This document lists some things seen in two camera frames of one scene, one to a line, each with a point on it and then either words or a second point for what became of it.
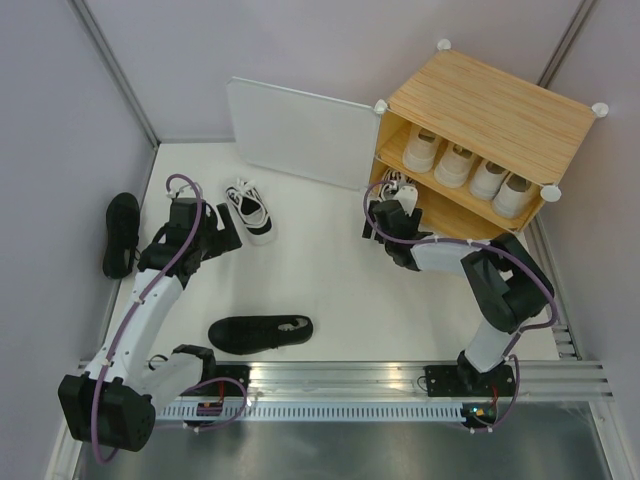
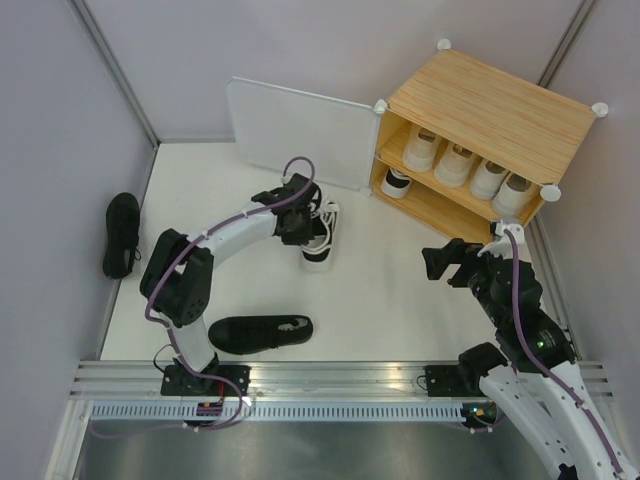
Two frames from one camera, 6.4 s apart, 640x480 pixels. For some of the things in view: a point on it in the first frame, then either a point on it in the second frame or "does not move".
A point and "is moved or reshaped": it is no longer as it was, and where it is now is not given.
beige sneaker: (453, 167) does not move
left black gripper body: (207, 238) -> (300, 233)
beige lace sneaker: (419, 155) does not move
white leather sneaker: (512, 197) does not move
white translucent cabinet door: (305, 134) does not move
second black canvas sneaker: (122, 228) does not move
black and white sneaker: (251, 211) -> (317, 255)
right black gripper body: (415, 218) -> (475, 272)
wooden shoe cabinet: (482, 147) does not move
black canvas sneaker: (247, 335) does not move
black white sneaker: (389, 191) is moved or reshaped
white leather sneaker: (487, 179) does not move
